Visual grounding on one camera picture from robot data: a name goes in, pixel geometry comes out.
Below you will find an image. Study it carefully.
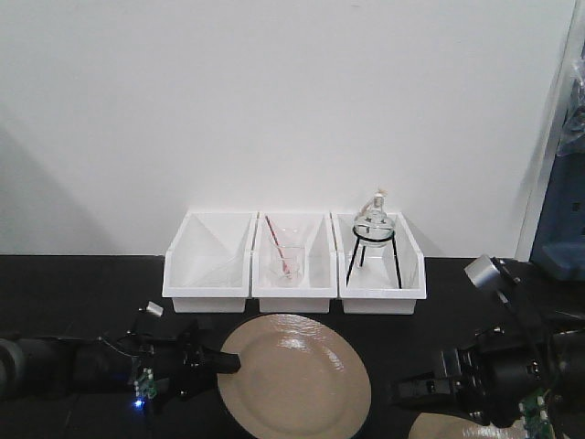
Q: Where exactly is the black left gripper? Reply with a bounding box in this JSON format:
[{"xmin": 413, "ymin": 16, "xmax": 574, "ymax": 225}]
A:
[{"xmin": 129, "ymin": 320, "xmax": 241, "ymax": 414}]

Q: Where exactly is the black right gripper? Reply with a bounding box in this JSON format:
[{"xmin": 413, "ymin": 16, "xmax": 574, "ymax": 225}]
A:
[{"xmin": 388, "ymin": 327, "xmax": 548, "ymax": 427}]

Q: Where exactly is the beige round plate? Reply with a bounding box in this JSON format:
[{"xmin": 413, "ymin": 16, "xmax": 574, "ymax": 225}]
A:
[
  {"xmin": 408, "ymin": 413, "xmax": 527, "ymax": 439},
  {"xmin": 218, "ymin": 314, "xmax": 371, "ymax": 438}
]

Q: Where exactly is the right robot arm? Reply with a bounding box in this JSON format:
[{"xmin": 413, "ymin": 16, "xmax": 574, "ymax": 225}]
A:
[{"xmin": 388, "ymin": 255, "xmax": 584, "ymax": 438}]

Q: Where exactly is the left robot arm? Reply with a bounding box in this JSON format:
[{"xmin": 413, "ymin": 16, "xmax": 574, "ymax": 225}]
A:
[{"xmin": 1, "ymin": 317, "xmax": 241, "ymax": 413}]

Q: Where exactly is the left white storage bin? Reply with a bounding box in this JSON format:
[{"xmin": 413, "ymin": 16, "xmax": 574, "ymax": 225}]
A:
[{"xmin": 162, "ymin": 210, "xmax": 257, "ymax": 314}]

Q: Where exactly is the white storage bin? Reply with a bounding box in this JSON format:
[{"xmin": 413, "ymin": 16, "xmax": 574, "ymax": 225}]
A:
[
  {"xmin": 251, "ymin": 211, "xmax": 337, "ymax": 314},
  {"xmin": 162, "ymin": 210, "xmax": 257, "ymax": 314},
  {"xmin": 331, "ymin": 212, "xmax": 427, "ymax": 315}
]

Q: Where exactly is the right white storage bin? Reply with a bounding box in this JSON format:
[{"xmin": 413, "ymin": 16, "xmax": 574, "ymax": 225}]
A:
[{"xmin": 331, "ymin": 212, "xmax": 427, "ymax": 315}]

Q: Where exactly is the middle white storage bin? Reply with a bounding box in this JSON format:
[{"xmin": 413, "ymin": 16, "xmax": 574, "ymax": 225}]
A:
[{"xmin": 251, "ymin": 211, "xmax": 337, "ymax": 314}]

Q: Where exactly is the glass beaker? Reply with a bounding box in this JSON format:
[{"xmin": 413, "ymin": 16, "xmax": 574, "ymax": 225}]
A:
[{"xmin": 269, "ymin": 229, "xmax": 305, "ymax": 287}]

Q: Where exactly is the red stirring rod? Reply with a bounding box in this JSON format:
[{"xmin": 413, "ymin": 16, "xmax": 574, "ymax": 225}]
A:
[{"xmin": 264, "ymin": 215, "xmax": 293, "ymax": 279}]

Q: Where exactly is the glass alcohol lamp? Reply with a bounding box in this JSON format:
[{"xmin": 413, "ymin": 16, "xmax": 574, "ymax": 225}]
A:
[{"xmin": 352, "ymin": 189, "xmax": 395, "ymax": 248}]

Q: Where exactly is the clear plastic bag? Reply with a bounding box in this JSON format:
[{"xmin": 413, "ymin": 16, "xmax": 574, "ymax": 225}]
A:
[{"xmin": 556, "ymin": 50, "xmax": 584, "ymax": 156}]

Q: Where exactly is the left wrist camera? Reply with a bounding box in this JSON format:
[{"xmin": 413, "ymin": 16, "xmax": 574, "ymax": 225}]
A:
[{"xmin": 144, "ymin": 301, "xmax": 164, "ymax": 318}]

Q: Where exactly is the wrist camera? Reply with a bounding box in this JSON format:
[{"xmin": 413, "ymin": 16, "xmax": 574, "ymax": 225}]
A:
[
  {"xmin": 144, "ymin": 301, "xmax": 164, "ymax": 318},
  {"xmin": 464, "ymin": 254, "xmax": 501, "ymax": 292}
]

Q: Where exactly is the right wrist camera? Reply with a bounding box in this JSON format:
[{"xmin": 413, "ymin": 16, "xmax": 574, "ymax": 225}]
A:
[{"xmin": 464, "ymin": 254, "xmax": 501, "ymax": 292}]

